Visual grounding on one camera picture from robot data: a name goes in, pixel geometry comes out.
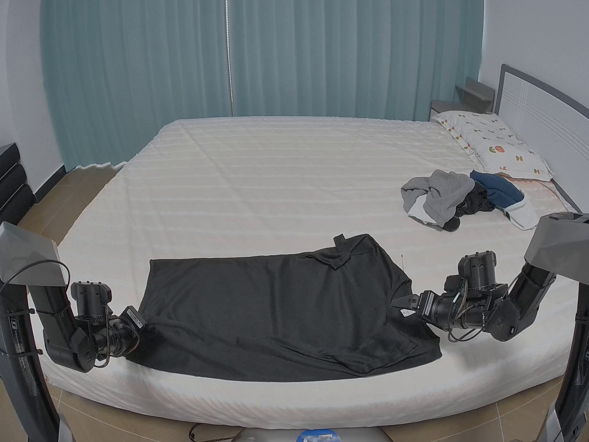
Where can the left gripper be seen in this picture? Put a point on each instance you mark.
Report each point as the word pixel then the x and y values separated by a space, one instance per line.
pixel 126 334

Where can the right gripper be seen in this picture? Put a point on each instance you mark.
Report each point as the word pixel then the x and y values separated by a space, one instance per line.
pixel 437 311

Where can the black T-shirt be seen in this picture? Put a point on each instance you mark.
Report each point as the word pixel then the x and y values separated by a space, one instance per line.
pixel 276 311

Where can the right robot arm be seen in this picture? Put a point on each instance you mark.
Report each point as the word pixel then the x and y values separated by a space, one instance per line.
pixel 529 293

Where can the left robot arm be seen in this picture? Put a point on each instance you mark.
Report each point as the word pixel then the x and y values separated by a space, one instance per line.
pixel 55 320

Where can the pile of clothes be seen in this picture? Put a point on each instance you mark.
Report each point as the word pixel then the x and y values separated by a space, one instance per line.
pixel 441 194

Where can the bed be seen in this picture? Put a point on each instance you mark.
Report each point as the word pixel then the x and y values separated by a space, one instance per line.
pixel 276 177

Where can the white printed pillow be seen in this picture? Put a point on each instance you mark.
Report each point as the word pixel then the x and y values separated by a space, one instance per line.
pixel 497 143

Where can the black chest of drawers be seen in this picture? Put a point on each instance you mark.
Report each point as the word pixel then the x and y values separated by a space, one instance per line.
pixel 14 182

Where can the grey bedside table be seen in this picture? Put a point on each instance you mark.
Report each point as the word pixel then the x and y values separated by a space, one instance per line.
pixel 469 95

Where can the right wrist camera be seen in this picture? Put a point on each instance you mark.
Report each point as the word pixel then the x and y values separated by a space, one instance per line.
pixel 453 284

